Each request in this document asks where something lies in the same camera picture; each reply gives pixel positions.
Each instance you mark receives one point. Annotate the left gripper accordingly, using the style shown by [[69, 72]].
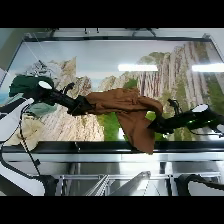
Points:
[[80, 106]]

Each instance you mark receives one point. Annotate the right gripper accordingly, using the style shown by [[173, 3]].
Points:
[[163, 125]]

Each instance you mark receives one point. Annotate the brown shirt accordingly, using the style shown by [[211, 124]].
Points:
[[130, 110]]

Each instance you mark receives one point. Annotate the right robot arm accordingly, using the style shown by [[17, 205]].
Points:
[[200, 117]]

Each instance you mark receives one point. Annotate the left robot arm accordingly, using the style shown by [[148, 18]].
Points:
[[10, 121]]

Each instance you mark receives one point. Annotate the dark green garment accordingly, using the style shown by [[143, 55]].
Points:
[[23, 85]]

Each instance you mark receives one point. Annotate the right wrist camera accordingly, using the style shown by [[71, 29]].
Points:
[[173, 104]]

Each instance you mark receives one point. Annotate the silver frame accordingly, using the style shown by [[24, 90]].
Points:
[[110, 158]]

